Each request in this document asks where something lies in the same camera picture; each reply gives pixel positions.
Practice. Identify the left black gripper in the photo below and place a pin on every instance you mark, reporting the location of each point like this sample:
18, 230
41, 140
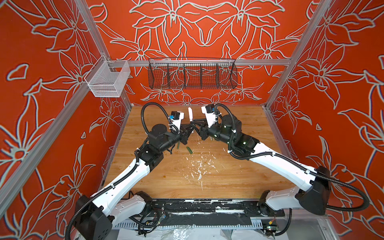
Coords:
183, 135

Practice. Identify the grey slotted cable duct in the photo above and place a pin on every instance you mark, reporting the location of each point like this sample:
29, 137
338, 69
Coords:
225, 224

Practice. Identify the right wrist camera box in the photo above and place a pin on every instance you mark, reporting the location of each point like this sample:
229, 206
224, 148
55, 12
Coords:
209, 112

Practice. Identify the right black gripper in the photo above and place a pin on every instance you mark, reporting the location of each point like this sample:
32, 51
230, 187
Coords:
204, 129

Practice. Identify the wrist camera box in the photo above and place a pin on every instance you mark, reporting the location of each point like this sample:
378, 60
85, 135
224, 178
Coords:
175, 119
209, 112

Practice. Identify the white wire mesh basket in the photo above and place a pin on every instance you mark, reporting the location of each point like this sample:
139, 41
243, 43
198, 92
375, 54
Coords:
107, 79

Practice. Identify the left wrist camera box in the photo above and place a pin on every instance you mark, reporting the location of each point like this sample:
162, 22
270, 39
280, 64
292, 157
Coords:
175, 119

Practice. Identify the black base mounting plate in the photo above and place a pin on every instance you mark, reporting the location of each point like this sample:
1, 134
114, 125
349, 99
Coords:
246, 207

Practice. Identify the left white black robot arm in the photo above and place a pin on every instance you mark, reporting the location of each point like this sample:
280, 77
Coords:
95, 216

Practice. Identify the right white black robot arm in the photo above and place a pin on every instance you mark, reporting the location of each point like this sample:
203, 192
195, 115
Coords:
311, 189

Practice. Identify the black wire mesh basket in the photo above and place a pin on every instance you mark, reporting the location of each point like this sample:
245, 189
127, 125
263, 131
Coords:
181, 73

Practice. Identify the pink pen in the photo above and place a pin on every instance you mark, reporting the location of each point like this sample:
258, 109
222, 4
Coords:
190, 114

